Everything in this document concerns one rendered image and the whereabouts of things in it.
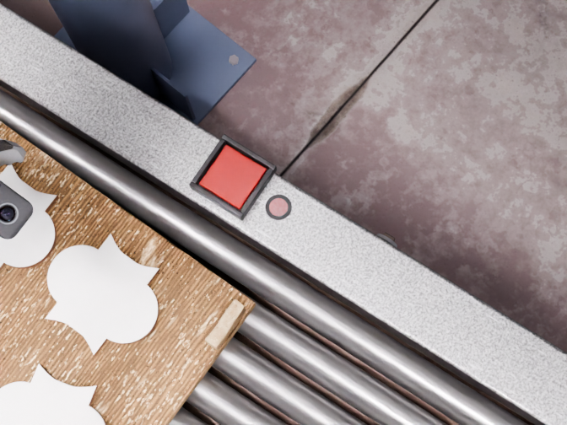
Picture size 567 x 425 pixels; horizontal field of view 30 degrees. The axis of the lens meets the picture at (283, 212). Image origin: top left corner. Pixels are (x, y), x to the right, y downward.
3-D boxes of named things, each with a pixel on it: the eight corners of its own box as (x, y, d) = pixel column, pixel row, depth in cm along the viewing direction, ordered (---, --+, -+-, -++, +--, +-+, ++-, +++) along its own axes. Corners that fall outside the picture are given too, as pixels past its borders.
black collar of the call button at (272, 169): (225, 137, 129) (224, 133, 128) (277, 169, 128) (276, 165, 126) (190, 188, 128) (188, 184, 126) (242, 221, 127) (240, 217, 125)
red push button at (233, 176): (227, 147, 129) (225, 142, 128) (267, 172, 128) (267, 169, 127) (199, 186, 128) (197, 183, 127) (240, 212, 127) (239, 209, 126)
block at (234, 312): (236, 301, 122) (234, 297, 119) (249, 310, 122) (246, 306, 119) (206, 343, 121) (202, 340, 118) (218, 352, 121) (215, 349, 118)
